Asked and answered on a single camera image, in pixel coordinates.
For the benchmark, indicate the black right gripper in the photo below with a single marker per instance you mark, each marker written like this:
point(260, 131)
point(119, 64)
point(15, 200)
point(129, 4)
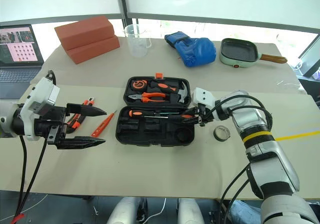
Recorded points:
point(205, 115)

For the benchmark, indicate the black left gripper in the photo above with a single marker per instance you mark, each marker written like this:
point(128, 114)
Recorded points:
point(47, 126)

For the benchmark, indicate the orange black long screwdriver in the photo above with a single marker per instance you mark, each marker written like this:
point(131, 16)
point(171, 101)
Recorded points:
point(186, 116)

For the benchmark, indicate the orange black utility knife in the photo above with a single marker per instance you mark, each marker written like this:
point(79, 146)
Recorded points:
point(75, 125)

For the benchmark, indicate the black electrical tape roll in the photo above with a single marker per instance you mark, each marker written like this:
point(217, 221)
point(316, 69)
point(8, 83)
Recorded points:
point(221, 140)

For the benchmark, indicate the black plastic tool case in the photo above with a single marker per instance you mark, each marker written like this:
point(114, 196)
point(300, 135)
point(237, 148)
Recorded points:
point(150, 134)

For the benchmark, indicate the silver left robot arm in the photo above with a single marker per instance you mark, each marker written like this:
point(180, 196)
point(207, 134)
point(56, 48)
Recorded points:
point(6, 116)

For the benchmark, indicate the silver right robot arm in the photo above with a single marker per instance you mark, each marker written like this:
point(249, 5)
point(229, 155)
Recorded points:
point(250, 119)

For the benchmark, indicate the orange black slim screwdriver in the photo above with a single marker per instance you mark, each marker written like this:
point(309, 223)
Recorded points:
point(135, 113)

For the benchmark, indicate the orange black tape measure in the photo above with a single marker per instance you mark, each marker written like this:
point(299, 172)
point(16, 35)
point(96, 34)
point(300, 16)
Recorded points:
point(137, 84)

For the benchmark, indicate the blue boxing glove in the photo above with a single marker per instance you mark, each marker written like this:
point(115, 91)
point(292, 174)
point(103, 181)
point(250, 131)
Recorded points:
point(197, 51)

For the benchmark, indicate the red foam brick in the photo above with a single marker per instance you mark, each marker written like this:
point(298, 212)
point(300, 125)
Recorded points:
point(82, 31)
point(95, 50)

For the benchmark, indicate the green square frying pan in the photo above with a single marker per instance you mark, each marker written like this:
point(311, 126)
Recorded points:
point(238, 50)

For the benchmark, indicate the clear plastic measuring cup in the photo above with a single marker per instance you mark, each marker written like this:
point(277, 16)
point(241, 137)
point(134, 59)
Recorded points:
point(137, 46)

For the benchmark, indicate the silver rounded robot leg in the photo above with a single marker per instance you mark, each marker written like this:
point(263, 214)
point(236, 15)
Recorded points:
point(191, 211)
point(122, 211)

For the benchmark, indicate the grey laptop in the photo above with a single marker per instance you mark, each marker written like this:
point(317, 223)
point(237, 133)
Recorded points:
point(20, 44)

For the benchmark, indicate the blue denim fabric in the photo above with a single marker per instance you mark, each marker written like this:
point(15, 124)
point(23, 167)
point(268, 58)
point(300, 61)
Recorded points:
point(242, 211)

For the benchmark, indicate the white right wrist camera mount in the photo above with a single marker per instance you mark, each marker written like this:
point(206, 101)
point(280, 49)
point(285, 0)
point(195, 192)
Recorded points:
point(203, 96)

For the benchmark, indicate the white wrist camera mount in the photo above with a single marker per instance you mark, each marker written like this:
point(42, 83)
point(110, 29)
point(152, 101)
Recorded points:
point(203, 96)
point(42, 89)

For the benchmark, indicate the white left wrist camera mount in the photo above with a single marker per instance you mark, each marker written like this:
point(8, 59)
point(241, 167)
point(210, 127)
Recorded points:
point(42, 89)

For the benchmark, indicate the grey window frame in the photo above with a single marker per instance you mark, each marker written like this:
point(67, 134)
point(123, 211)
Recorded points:
point(122, 1)

